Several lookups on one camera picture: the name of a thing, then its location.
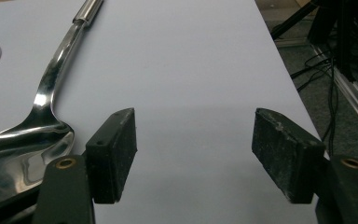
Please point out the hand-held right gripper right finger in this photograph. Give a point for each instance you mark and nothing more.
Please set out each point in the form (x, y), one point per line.
(289, 155)

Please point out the large steel ladle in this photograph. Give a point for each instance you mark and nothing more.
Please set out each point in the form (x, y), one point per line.
(48, 93)

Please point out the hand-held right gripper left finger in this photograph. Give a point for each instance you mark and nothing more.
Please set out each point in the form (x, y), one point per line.
(112, 155)

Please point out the black stand leg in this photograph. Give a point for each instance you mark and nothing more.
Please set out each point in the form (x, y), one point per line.
(292, 20)

